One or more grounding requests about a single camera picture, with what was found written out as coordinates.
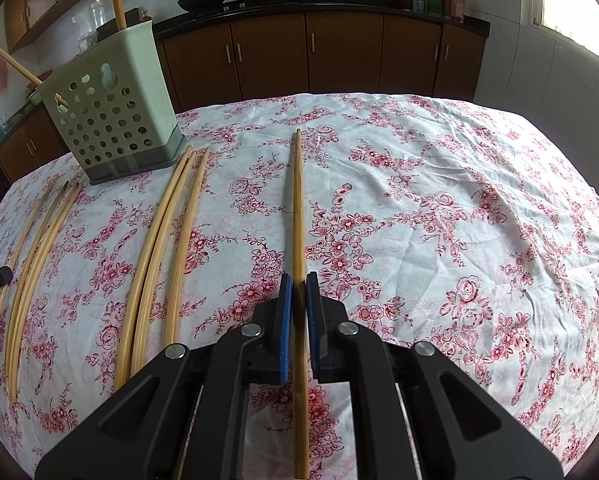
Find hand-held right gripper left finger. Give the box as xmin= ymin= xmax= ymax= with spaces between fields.
xmin=34 ymin=274 xmax=294 ymax=480

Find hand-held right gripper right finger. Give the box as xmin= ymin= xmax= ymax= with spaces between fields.
xmin=305 ymin=271 xmax=564 ymax=480

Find green perforated utensil holder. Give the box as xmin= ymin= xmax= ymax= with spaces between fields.
xmin=36 ymin=21 xmax=186 ymax=187

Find short brown base cabinet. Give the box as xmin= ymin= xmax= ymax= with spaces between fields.
xmin=0 ymin=107 xmax=83 ymax=186

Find red floral white tablecloth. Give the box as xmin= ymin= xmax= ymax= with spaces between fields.
xmin=0 ymin=92 xmax=599 ymax=480

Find long brown base cabinet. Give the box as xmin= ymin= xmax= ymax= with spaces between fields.
xmin=152 ymin=10 xmax=485 ymax=115

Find black kitchen countertop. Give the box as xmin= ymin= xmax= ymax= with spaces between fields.
xmin=0 ymin=0 xmax=491 ymax=161

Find large bright window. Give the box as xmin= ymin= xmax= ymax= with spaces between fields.
xmin=527 ymin=0 xmax=599 ymax=78

